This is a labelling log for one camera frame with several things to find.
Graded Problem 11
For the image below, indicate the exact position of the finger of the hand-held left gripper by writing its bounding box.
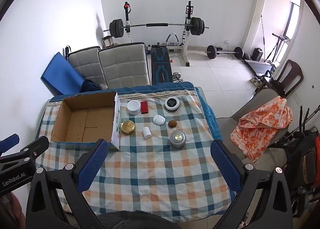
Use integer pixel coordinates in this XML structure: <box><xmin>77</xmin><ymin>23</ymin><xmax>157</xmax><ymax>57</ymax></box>
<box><xmin>0</xmin><ymin>136</ymin><xmax>50</xmax><ymax>170</ymax></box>
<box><xmin>0</xmin><ymin>133</ymin><xmax>20</xmax><ymax>154</ymax></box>

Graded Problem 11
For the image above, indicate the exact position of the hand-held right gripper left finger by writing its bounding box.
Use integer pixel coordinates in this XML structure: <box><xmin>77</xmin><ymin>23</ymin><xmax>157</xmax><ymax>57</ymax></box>
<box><xmin>26</xmin><ymin>139</ymin><xmax>108</xmax><ymax>229</ymax></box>

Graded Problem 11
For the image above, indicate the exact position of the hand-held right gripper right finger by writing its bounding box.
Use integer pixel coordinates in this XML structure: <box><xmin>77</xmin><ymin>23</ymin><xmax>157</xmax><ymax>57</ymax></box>
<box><xmin>211</xmin><ymin>139</ymin><xmax>293</xmax><ymax>229</ymax></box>

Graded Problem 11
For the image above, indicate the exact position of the cardboard box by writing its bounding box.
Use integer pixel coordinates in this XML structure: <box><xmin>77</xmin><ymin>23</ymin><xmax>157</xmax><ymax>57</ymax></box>
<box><xmin>51</xmin><ymin>91</ymin><xmax>122</xmax><ymax>150</ymax></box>

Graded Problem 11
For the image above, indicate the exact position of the gold round tin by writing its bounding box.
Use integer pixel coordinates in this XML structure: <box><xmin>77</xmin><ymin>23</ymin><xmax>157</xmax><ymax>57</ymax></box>
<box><xmin>120</xmin><ymin>120</ymin><xmax>136</xmax><ymax>135</ymax></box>

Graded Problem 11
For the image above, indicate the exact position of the silver round tin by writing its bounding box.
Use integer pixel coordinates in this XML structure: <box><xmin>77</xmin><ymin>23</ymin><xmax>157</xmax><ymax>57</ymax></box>
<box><xmin>169</xmin><ymin>130</ymin><xmax>186</xmax><ymax>148</ymax></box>

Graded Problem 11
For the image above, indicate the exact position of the white round jar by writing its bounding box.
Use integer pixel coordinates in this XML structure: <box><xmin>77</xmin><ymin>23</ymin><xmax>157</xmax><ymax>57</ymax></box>
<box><xmin>127</xmin><ymin>100</ymin><xmax>141</xmax><ymax>115</ymax></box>

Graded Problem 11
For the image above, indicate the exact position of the white jar with black lid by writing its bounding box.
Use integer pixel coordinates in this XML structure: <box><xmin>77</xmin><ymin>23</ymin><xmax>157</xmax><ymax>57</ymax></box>
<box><xmin>164</xmin><ymin>96</ymin><xmax>180</xmax><ymax>112</ymax></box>

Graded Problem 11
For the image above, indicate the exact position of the beige chair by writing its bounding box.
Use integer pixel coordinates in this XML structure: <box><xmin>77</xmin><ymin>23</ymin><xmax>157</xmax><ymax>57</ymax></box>
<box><xmin>216</xmin><ymin>88</ymin><xmax>288</xmax><ymax>162</ymax></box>

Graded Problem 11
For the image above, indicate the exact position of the orange floral cloth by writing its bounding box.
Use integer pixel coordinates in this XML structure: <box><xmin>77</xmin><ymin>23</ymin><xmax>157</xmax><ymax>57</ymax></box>
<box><xmin>230</xmin><ymin>96</ymin><xmax>293</xmax><ymax>162</ymax></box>

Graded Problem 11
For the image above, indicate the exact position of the checked tablecloth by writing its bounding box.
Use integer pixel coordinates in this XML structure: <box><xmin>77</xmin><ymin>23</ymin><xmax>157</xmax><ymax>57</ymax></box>
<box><xmin>35</xmin><ymin>89</ymin><xmax>237</xmax><ymax>216</ymax></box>

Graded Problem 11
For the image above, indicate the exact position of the dark blue knitted cloth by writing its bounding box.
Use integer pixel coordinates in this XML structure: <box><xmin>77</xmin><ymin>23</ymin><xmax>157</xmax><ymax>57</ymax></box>
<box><xmin>81</xmin><ymin>80</ymin><xmax>102</xmax><ymax>93</ymax></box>

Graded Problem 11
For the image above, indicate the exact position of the black bag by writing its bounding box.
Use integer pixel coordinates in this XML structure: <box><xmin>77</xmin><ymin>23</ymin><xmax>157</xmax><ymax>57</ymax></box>
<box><xmin>285</xmin><ymin>141</ymin><xmax>318</xmax><ymax>186</ymax></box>

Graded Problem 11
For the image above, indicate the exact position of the blue foam mat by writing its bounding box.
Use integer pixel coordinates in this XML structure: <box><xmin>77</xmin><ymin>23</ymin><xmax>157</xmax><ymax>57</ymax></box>
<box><xmin>41</xmin><ymin>52</ymin><xmax>87</xmax><ymax>95</ymax></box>

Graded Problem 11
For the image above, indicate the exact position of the black tripod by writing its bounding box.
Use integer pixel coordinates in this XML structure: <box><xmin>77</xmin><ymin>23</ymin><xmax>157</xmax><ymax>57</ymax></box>
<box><xmin>287</xmin><ymin>105</ymin><xmax>320</xmax><ymax>140</ymax></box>

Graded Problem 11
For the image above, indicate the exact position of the grey quilted chair cushion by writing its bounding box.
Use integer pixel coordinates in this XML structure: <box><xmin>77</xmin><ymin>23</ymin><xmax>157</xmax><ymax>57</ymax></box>
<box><xmin>68</xmin><ymin>47</ymin><xmax>108</xmax><ymax>90</ymax></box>
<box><xmin>98</xmin><ymin>42</ymin><xmax>152</xmax><ymax>89</ymax></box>

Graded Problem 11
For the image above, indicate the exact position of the chrome dumbbell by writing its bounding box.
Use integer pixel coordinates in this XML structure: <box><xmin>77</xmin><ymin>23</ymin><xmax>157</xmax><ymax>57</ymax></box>
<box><xmin>172</xmin><ymin>72</ymin><xmax>187</xmax><ymax>83</ymax></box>

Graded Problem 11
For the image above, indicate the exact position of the black treadmill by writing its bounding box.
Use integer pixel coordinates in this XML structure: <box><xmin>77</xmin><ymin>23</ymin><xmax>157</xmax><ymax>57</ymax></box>
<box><xmin>244</xmin><ymin>59</ymin><xmax>277</xmax><ymax>77</ymax></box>

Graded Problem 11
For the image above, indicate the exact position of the short barbell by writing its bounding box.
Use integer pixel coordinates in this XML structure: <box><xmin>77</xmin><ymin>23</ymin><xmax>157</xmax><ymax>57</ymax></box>
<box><xmin>206</xmin><ymin>45</ymin><xmax>244</xmax><ymax>60</ymax></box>

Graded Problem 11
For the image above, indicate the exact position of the black floor heater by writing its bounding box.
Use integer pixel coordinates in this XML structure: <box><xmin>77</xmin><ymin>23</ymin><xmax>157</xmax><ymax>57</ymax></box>
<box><xmin>251</xmin><ymin>48</ymin><xmax>263</xmax><ymax>62</ymax></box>

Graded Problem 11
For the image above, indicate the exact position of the brown wooden chair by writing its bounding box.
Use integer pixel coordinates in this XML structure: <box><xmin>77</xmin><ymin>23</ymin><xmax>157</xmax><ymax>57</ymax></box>
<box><xmin>255</xmin><ymin>59</ymin><xmax>304</xmax><ymax>99</ymax></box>

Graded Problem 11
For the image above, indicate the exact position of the black weight bench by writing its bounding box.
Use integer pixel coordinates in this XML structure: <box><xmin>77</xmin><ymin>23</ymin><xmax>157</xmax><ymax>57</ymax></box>
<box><xmin>150</xmin><ymin>46</ymin><xmax>175</xmax><ymax>85</ymax></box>

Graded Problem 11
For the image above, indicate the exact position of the exercise machine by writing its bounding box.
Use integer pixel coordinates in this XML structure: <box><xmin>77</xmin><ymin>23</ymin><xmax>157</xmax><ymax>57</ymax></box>
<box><xmin>265</xmin><ymin>33</ymin><xmax>290</xmax><ymax>63</ymax></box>

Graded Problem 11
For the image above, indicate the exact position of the long barbell with black plates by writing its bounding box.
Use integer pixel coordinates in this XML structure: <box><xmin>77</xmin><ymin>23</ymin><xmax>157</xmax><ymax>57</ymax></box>
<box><xmin>104</xmin><ymin>17</ymin><xmax>210</xmax><ymax>39</ymax></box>

